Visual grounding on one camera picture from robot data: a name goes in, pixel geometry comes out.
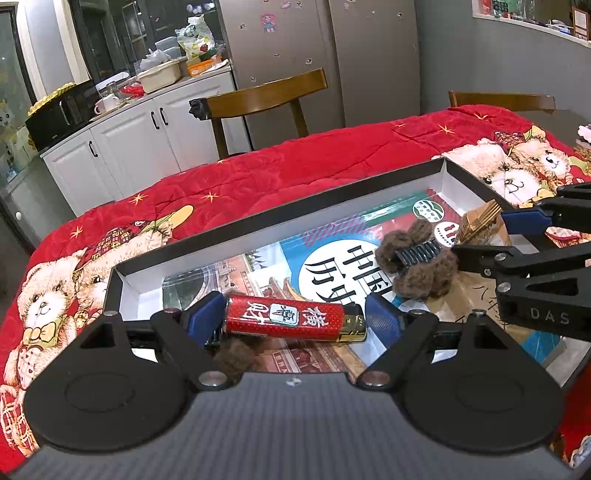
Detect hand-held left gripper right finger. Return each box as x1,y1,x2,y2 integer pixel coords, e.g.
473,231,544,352
355,292,514,389

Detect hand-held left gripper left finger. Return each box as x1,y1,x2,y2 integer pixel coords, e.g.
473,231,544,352
71,292,232,389

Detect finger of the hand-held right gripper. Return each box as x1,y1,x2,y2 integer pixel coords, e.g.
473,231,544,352
450,244,591,343
501,181,591,244

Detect brown striped triangular pouch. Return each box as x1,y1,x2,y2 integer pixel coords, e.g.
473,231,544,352
455,200,513,247

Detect red lighter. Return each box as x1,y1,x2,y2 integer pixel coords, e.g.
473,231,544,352
223,293,368,344

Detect black cardboard box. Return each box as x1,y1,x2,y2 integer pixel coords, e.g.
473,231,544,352
102,157,591,393

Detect clear plastic bag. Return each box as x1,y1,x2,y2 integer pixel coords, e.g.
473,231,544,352
161,268,232,315

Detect brown paper envelope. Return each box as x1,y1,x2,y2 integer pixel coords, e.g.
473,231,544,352
429,271,509,343

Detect brown fluffy hair clip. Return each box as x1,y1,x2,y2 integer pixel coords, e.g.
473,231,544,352
213,339,266,384
375,219,459,298

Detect wooden chair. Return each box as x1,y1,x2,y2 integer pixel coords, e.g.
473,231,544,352
449,90,556,112
189,68,329,160

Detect red teddy bear blanket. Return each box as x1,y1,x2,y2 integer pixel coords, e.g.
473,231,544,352
0,104,591,476

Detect white kitchen cabinet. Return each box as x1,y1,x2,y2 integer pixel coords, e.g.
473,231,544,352
41,69,252,215

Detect beige plastic basin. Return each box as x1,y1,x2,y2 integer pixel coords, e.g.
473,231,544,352
137,60,182,94

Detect orange box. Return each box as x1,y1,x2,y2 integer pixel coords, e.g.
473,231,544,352
186,58,220,77

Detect black microwave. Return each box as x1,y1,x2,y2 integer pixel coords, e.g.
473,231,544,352
24,79,100,151

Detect white plastic bag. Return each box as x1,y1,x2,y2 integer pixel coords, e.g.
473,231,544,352
139,48,171,72

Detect yellow lace cover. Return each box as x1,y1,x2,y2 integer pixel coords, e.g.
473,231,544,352
27,82,77,116

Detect stacked clear food containers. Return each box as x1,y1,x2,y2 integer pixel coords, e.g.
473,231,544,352
154,36,181,61

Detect white green snack bag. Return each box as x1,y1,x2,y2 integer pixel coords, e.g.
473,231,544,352
175,14,218,63

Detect silver refrigerator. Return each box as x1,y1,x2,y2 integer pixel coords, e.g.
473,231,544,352
217,0,422,151

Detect dark glass cabinet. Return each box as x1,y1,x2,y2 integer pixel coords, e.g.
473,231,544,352
69,0,227,79

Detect glass door with stickers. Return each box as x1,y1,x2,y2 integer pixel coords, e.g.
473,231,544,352
0,9,37,185

